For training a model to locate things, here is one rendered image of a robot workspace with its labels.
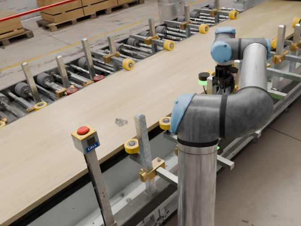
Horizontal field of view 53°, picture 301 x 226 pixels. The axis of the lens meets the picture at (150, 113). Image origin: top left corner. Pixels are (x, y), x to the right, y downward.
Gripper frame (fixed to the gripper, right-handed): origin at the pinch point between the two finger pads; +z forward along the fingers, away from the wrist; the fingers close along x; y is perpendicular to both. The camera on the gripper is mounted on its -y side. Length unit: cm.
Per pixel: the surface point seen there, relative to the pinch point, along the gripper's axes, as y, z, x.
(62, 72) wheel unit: 31, 2, -115
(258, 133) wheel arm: -1.1, 15.5, 18.9
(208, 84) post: 3.7, -6.6, -8.0
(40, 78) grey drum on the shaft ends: 31, 18, -158
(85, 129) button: 78, -21, -7
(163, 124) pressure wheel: 26.4, 11.2, -20.9
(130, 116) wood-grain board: 31, 12, -42
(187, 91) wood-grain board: -9.3, 11.1, -34.5
